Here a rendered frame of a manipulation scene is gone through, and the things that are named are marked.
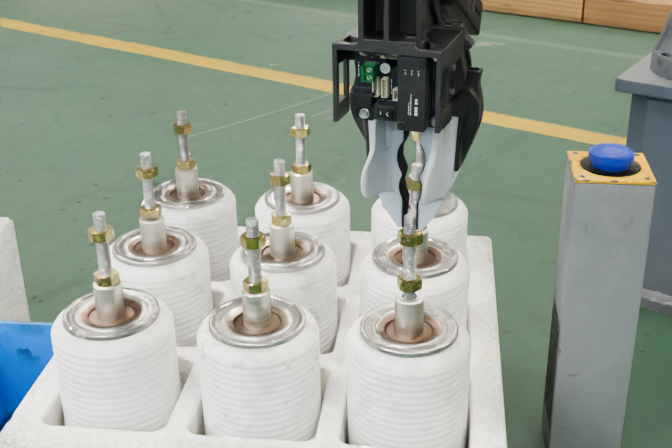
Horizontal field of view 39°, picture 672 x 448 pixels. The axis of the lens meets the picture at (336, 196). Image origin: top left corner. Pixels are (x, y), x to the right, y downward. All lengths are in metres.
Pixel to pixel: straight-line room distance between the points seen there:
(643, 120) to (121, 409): 0.74
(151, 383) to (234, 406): 0.07
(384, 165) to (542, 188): 0.97
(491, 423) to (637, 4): 2.03
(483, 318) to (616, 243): 0.14
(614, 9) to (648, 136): 1.51
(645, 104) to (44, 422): 0.78
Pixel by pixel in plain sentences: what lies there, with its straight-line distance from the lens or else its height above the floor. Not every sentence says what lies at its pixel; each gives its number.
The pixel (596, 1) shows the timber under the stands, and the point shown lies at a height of 0.07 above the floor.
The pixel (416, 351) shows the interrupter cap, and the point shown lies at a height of 0.25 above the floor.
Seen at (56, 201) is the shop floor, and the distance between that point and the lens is 1.63.
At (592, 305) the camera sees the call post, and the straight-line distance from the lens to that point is 0.91.
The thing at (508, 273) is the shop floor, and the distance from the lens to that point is 1.34.
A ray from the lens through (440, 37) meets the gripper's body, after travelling 0.60.
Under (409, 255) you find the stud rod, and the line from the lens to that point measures 0.69.
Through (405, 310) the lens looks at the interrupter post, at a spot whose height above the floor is 0.27.
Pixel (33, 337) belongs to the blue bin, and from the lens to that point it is 1.05.
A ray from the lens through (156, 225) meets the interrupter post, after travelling 0.85.
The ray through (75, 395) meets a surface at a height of 0.20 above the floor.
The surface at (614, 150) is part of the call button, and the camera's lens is 0.88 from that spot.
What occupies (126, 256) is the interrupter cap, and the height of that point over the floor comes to 0.25.
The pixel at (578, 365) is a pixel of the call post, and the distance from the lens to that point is 0.94.
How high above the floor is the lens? 0.64
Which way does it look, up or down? 24 degrees down
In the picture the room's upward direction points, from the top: 1 degrees counter-clockwise
